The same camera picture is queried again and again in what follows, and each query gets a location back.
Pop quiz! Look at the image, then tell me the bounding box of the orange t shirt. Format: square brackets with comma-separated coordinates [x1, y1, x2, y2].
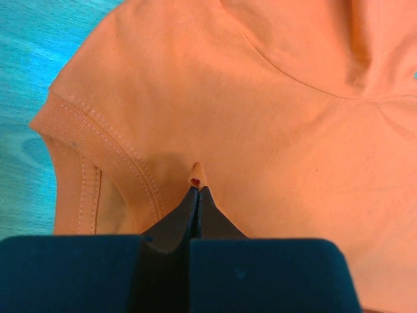
[30, 1, 416, 312]

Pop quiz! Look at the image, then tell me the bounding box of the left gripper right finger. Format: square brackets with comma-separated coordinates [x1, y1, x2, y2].
[190, 188, 361, 312]

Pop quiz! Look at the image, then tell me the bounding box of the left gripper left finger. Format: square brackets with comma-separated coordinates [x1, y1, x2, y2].
[1, 188, 199, 312]

